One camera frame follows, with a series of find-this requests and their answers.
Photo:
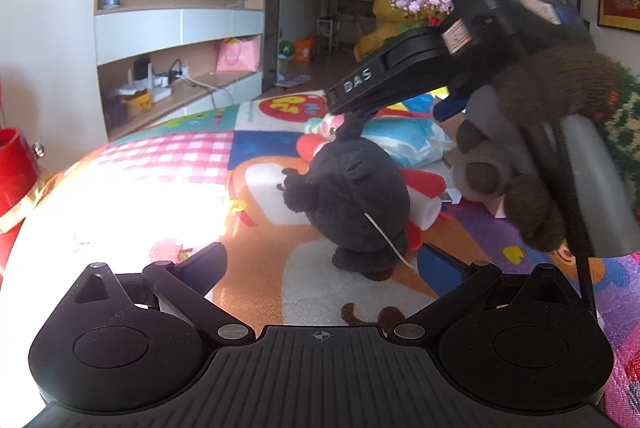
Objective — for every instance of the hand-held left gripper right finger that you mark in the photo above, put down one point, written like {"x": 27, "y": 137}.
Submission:
{"x": 440, "y": 269}

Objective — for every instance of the potted purple orchid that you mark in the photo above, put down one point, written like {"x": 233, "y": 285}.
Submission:
{"x": 425, "y": 1}

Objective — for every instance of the yellow shelf toy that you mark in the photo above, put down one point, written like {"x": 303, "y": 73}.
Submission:
{"x": 139, "y": 102}

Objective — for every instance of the orange bag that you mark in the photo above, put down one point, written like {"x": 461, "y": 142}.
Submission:
{"x": 305, "y": 49}

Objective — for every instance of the blue tissue pack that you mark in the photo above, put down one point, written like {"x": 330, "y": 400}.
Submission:
{"x": 410, "y": 138}

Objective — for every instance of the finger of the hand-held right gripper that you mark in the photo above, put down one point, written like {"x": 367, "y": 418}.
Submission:
{"x": 360, "y": 107}

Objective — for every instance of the pink dotted cloth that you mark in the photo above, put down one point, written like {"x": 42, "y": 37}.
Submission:
{"x": 627, "y": 368}

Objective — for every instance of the yellow plush bear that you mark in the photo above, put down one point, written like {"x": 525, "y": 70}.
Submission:
{"x": 372, "y": 43}

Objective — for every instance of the black plush toy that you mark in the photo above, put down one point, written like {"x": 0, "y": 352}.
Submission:
{"x": 350, "y": 188}

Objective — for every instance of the white television cabinet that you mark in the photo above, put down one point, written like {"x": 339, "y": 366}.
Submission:
{"x": 150, "y": 28}

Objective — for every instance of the watermelon pattern ball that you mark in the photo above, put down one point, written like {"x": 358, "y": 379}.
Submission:
{"x": 285, "y": 48}

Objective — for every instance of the small silver object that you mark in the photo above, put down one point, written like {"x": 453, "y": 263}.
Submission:
{"x": 113, "y": 0}

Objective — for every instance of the red cartoon doll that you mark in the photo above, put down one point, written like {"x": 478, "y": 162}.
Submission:
{"x": 425, "y": 183}

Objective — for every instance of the white chair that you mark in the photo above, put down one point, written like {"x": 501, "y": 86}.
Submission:
{"x": 327, "y": 33}

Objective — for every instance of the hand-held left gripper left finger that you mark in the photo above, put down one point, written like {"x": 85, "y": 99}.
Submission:
{"x": 205, "y": 265}

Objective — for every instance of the red lidded bin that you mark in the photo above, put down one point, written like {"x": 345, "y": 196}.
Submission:
{"x": 15, "y": 178}

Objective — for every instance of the colourful cartoon play mat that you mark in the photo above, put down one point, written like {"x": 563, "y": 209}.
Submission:
{"x": 280, "y": 268}

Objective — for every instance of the person's right hand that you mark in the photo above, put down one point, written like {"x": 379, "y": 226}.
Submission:
{"x": 560, "y": 83}

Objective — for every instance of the pink gift bag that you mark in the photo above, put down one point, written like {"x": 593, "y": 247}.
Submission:
{"x": 237, "y": 56}

